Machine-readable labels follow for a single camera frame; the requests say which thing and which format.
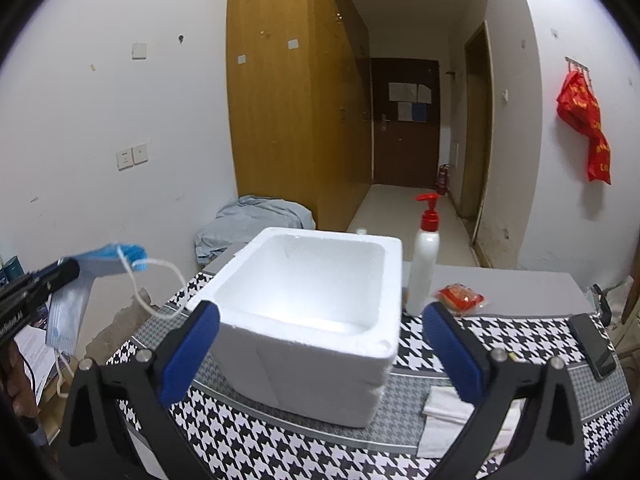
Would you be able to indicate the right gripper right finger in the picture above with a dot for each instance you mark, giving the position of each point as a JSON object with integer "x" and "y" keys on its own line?
{"x": 547, "y": 442}

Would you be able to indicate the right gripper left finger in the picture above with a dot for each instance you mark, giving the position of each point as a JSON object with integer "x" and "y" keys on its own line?
{"x": 94, "y": 440}

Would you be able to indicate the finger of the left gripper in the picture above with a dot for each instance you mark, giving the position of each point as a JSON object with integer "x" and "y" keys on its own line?
{"x": 28, "y": 293}

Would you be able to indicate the blue surgical face mask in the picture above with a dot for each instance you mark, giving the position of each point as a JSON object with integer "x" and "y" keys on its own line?
{"x": 69, "y": 304}

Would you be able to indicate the white tissue cloth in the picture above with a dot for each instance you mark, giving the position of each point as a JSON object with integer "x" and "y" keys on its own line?
{"x": 446, "y": 415}

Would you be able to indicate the white styrofoam box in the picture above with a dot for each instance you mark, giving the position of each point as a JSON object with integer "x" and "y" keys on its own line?
{"x": 309, "y": 322}

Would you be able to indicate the person's left hand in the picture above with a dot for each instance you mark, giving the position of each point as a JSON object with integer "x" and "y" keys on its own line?
{"x": 16, "y": 383}

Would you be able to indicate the papers on left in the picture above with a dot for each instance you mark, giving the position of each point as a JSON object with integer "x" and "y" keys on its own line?
{"x": 39, "y": 357}

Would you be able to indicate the houndstooth table cloth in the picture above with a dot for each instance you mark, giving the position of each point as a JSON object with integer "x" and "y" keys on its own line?
{"x": 526, "y": 314}

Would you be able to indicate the black smartphone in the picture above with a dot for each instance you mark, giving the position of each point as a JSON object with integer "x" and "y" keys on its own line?
{"x": 592, "y": 345}

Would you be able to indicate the red snack packet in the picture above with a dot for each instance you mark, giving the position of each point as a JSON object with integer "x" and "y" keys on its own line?
{"x": 460, "y": 299}

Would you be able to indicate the white pump bottle red cap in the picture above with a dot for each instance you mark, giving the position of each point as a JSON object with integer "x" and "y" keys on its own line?
{"x": 425, "y": 252}

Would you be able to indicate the grey-blue crumpled sheet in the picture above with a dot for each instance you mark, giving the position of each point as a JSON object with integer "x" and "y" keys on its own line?
{"x": 240, "y": 221}

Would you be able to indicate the red fire extinguisher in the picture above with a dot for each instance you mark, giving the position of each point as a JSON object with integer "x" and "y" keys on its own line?
{"x": 442, "y": 179}

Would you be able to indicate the red hanging bag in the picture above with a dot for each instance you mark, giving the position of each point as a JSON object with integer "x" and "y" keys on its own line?
{"x": 577, "y": 106}

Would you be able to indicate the side wooden door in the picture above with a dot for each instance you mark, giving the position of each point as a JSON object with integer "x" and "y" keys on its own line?
{"x": 479, "y": 118}

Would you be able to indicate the wooden wardrobe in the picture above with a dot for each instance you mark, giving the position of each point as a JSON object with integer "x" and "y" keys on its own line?
{"x": 298, "y": 78}

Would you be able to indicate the dark brown entrance door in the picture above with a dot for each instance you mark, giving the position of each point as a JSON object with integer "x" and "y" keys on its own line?
{"x": 406, "y": 121}

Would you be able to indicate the double wall switch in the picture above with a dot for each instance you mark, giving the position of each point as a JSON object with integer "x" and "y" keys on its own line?
{"x": 131, "y": 157}

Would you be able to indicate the upper white wall plate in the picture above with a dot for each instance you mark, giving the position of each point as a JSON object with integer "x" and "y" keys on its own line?
{"x": 139, "y": 51}

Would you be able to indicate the wall hook rack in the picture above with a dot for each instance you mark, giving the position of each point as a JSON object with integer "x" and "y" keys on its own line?
{"x": 575, "y": 65}

